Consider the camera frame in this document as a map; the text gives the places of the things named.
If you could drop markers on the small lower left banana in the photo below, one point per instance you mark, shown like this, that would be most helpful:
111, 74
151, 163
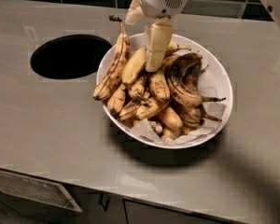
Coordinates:
117, 100

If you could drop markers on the long spotted left banana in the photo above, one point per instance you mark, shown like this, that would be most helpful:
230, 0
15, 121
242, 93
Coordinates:
111, 80

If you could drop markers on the dark lower right banana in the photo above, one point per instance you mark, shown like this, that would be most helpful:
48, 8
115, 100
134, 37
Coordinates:
193, 116

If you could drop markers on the small spotted inner banana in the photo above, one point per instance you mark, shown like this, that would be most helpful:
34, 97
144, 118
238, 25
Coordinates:
137, 89

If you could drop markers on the yellow top banana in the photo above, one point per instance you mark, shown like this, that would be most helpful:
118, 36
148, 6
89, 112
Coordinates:
138, 61

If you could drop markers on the spotted middle banana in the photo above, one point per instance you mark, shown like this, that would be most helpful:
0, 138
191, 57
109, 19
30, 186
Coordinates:
157, 80

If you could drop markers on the framed sign on cabinet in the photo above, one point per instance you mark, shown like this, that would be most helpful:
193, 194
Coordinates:
37, 190

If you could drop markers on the yellow banana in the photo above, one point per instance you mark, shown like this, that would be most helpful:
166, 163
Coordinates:
170, 118
138, 61

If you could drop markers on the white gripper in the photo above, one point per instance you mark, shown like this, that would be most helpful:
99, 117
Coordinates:
160, 0

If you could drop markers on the round black counter hole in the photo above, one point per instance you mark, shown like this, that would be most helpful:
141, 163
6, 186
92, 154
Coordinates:
69, 56

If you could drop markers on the black cabinet handle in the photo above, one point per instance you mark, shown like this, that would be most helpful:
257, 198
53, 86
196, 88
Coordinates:
104, 201

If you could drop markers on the yellow bottom banana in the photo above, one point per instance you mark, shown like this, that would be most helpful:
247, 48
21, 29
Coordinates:
170, 118

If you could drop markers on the dark brown curved banana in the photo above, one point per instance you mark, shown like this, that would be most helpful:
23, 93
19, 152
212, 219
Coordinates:
182, 93

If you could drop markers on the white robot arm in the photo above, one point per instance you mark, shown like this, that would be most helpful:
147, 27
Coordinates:
272, 6

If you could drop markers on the spotted lower centre banana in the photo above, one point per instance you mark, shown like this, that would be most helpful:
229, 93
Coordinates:
140, 110

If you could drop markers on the white oval bowl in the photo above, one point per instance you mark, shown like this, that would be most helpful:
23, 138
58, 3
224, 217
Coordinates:
214, 82

